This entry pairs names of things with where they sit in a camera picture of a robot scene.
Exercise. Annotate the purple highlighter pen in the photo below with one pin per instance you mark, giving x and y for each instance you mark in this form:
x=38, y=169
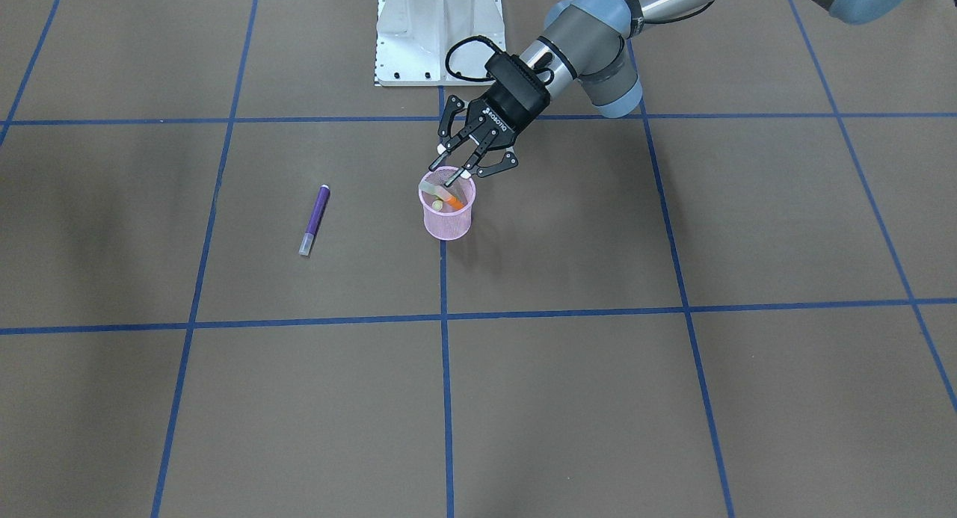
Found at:
x=314, y=222

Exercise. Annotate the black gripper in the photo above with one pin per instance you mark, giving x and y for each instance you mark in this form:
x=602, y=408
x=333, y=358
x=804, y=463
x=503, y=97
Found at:
x=511, y=113

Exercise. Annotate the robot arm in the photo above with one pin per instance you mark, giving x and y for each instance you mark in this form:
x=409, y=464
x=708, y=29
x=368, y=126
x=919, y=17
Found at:
x=583, y=41

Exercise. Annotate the green highlighter pen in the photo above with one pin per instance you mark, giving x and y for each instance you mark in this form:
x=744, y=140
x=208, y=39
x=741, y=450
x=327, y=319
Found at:
x=437, y=191

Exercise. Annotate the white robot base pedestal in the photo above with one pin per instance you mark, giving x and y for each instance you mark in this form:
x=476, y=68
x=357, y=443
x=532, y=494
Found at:
x=414, y=37

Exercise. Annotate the pink mesh pen holder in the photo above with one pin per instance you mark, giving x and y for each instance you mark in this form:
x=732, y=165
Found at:
x=448, y=225

